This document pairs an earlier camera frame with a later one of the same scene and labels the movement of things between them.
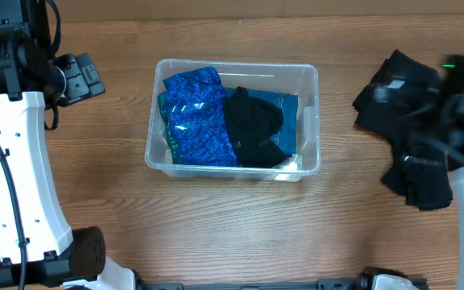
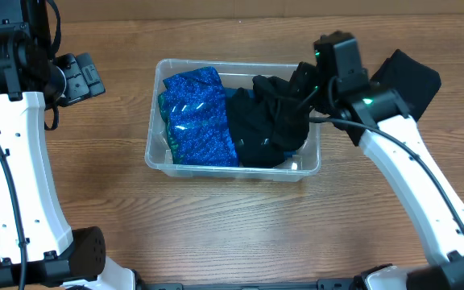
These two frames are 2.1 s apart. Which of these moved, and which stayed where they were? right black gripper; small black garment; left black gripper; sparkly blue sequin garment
Moved: right black gripper
Stayed: sparkly blue sequin garment; small black garment; left black gripper
